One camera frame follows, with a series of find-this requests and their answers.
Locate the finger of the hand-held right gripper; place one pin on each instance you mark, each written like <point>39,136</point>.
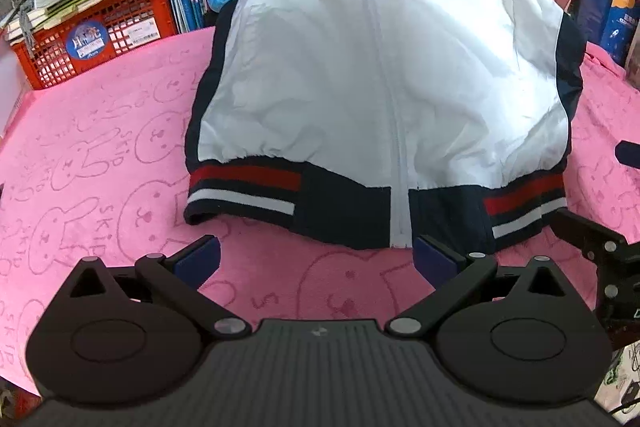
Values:
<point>585,234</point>
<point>630,153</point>

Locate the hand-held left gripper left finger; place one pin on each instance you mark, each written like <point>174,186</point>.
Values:
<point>197,259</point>

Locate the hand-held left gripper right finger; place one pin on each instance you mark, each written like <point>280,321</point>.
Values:
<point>435,259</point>

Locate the white and navy jacket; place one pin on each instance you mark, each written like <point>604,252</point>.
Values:
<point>350,82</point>

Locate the white printed cloth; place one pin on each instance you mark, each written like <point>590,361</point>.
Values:
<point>622,377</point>

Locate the pink printed blanket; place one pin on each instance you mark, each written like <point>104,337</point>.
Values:
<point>100,157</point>

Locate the blue cardboard box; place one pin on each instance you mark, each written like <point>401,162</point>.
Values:
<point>605,2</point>

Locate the red plastic crate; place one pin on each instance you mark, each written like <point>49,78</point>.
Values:
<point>125,22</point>

